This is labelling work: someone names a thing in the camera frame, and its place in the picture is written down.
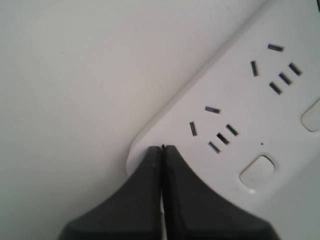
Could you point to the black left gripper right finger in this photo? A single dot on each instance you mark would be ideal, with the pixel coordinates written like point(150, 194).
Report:
point(193, 211)

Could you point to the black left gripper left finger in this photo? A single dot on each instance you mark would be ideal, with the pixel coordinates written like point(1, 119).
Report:
point(131, 213)

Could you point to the white five-outlet power strip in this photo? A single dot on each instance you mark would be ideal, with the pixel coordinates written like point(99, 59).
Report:
point(250, 119)

